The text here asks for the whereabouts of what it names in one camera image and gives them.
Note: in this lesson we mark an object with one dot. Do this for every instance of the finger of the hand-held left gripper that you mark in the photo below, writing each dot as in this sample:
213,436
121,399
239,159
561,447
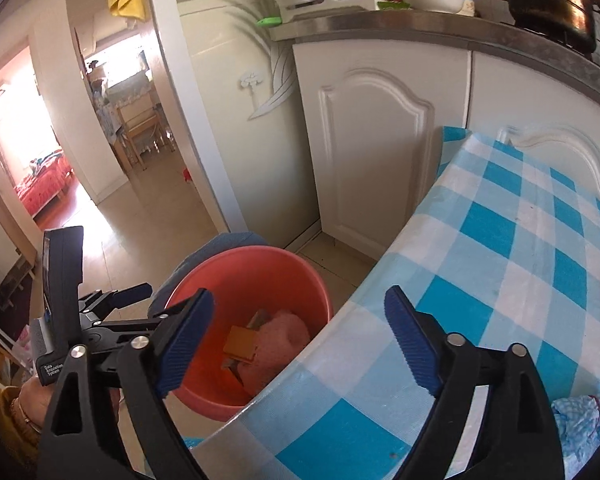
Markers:
130,329
132,293

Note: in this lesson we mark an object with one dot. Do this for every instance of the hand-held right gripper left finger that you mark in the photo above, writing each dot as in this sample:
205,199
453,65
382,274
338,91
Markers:
185,347

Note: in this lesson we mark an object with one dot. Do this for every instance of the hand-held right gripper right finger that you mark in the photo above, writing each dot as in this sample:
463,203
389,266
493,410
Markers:
412,345

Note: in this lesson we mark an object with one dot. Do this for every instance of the orange sponge block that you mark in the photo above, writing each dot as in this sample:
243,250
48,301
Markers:
241,345

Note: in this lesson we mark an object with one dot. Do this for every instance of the pink plastic bucket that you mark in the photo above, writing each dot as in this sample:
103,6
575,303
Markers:
280,280

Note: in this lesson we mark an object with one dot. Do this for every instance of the person's left hand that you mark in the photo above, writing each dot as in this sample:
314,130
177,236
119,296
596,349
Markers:
35,400

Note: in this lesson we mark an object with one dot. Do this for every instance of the wooden side cabinet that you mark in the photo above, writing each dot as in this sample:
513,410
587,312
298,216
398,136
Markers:
2,250

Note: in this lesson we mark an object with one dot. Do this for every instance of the bed with red blanket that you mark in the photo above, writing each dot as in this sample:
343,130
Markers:
42,185

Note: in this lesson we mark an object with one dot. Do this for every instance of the blue checked tablecloth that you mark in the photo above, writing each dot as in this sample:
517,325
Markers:
504,240

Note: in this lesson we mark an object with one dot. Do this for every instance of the wooden chair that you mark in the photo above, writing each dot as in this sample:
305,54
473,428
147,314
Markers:
140,130

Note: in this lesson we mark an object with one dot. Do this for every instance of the blue patterned cloth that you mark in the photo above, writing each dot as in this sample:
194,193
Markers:
579,425

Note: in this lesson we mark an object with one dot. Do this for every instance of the white arched cabinet door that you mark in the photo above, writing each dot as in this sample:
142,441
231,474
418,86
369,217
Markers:
374,150
529,100

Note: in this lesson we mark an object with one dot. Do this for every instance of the lace covered table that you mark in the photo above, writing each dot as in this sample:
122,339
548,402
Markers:
127,91

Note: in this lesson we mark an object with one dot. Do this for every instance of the green plastic scraper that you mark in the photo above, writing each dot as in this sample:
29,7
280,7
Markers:
270,22

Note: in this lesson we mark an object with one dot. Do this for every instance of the dark cooking pot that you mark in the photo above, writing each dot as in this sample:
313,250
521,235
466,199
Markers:
549,5

